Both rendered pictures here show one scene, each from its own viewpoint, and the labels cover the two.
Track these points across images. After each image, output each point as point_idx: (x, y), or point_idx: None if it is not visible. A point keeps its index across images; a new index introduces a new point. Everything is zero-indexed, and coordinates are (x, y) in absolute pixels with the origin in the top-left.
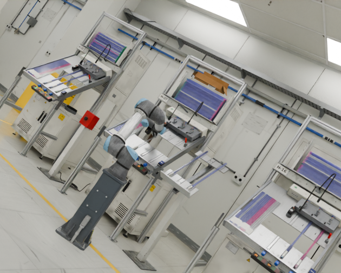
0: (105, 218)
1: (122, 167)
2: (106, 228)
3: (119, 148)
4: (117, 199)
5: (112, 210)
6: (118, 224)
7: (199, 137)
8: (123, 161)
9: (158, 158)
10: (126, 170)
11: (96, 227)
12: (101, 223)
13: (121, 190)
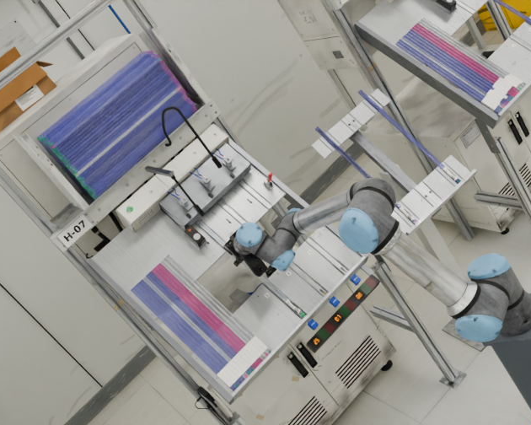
0: (344, 414)
1: (524, 293)
2: (406, 400)
3: (501, 292)
4: (326, 380)
5: (344, 393)
6: (438, 359)
7: None
8: (518, 287)
9: (325, 248)
10: None
11: (435, 414)
12: (393, 413)
13: (311, 369)
